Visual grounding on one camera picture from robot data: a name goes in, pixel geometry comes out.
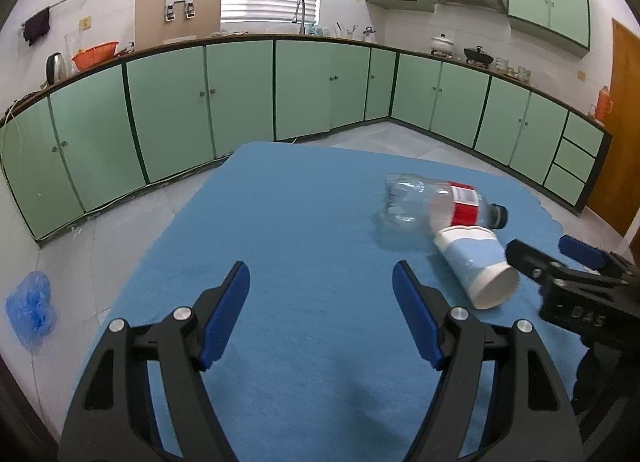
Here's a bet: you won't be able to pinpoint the white blue paper cup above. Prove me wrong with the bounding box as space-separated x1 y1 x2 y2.
434 226 520 310

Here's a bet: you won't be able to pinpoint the clear plastic bottle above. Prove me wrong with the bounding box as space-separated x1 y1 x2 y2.
383 174 509 234

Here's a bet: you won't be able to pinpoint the wooden door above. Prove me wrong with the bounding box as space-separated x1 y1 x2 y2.
587 21 639 236

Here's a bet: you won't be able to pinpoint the blue plastic bag on floor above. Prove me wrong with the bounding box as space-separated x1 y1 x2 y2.
4 270 56 349

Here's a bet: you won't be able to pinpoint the orange thermos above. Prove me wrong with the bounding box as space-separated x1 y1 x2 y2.
593 86 613 123

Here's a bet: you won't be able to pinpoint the blue felt table mat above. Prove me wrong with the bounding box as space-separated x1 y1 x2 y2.
102 144 584 461

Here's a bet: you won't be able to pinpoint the black wok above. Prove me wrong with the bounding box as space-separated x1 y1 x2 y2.
463 46 494 69

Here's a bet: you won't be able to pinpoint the white pot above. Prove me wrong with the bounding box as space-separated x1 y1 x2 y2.
431 34 454 59

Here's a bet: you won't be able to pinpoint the green lower cabinets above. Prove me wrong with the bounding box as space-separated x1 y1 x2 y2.
1 36 612 241

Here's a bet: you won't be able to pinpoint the chrome faucet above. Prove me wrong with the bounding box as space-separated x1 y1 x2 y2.
292 0 306 35

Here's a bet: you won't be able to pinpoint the steel kettle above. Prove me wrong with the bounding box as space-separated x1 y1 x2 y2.
46 52 67 86

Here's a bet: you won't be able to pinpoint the orange basin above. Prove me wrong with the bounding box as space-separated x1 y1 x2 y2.
72 40 118 72

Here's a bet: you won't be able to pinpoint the dark hanging towel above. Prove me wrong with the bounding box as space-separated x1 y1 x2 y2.
23 7 50 46

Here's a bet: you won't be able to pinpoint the cardboard box on counter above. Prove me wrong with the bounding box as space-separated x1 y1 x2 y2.
134 0 221 50

